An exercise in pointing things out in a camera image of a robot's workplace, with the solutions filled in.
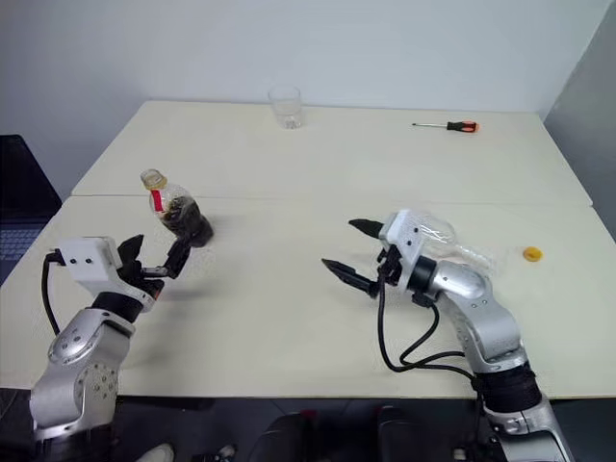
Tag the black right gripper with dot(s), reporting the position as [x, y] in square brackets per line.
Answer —
[391, 269]

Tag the clear glass tumbler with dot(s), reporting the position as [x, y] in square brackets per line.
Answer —
[286, 108]

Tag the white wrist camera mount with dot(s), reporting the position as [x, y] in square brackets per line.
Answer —
[86, 255]
[406, 231]

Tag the dark rounded shape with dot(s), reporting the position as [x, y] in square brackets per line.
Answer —
[284, 440]

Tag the clear wine glass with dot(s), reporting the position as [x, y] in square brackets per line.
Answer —
[440, 238]

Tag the light-coloured shoe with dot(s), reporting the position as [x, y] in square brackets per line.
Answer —
[161, 453]

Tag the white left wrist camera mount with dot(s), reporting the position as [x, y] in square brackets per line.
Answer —
[86, 255]

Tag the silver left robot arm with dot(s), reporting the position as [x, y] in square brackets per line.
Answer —
[72, 346]

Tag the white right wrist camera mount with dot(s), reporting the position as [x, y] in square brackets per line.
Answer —
[406, 231]

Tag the clear plastic bottle dark drink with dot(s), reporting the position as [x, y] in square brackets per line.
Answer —
[187, 223]

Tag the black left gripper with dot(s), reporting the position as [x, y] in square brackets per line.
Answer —
[142, 281]

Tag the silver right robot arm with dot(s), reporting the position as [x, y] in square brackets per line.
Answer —
[486, 313]

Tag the yellow bottle cap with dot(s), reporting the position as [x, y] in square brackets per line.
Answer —
[533, 253]

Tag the dark laptop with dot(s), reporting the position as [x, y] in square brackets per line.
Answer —
[24, 202]

